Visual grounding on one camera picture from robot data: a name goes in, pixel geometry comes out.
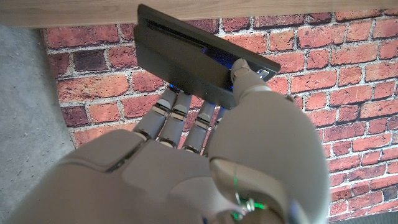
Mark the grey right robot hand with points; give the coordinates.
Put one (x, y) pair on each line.
(155, 180)

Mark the black stapler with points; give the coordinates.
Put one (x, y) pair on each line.
(180, 62)

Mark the brick wall print backdrop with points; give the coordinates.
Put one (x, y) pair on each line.
(342, 77)

